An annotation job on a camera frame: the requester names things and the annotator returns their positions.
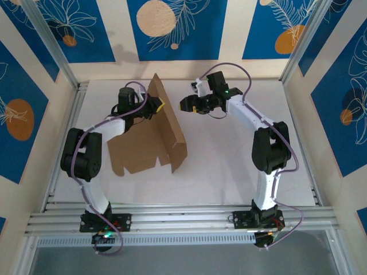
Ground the brown cardboard box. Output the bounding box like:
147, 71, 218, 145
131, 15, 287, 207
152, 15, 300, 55
107, 73, 189, 177

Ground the aluminium left table rail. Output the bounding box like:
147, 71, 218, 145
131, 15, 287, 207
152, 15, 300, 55
40, 82, 89, 213

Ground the aluminium table rail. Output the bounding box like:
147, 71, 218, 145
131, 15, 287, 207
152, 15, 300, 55
40, 82, 89, 213
277, 81, 325, 207

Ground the aluminium left corner post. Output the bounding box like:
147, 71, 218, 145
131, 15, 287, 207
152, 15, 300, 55
21, 0, 83, 91

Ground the aluminium corner post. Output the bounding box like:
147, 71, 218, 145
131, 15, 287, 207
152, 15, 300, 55
21, 0, 83, 91
278, 0, 353, 87

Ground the aluminium right table rail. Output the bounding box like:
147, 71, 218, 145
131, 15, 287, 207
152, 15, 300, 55
277, 81, 325, 207

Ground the long aluminium base rail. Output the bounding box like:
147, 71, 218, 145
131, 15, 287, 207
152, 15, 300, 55
24, 209, 341, 237

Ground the aluminium right corner post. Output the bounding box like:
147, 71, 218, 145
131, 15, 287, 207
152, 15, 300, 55
278, 0, 353, 87

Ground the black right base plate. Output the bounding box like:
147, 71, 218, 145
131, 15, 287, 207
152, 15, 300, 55
232, 210, 285, 230

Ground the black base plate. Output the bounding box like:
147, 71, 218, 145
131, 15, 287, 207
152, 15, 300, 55
79, 213, 132, 233
232, 210, 285, 230

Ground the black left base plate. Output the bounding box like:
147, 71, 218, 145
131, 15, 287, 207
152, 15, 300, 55
79, 213, 132, 233

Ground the grey slotted cable duct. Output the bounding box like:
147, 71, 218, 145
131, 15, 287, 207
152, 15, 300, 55
37, 233, 259, 248

